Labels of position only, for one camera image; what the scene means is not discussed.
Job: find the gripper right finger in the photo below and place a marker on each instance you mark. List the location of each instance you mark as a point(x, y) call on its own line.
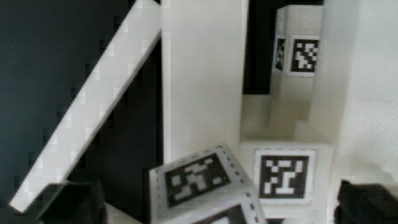
point(369, 205)

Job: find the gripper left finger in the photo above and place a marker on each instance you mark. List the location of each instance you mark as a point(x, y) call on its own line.
point(74, 204)

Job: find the white tagged cube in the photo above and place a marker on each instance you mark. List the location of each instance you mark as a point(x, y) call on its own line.
point(203, 191)

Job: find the white chair back frame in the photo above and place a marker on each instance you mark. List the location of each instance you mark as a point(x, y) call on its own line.
point(342, 145)

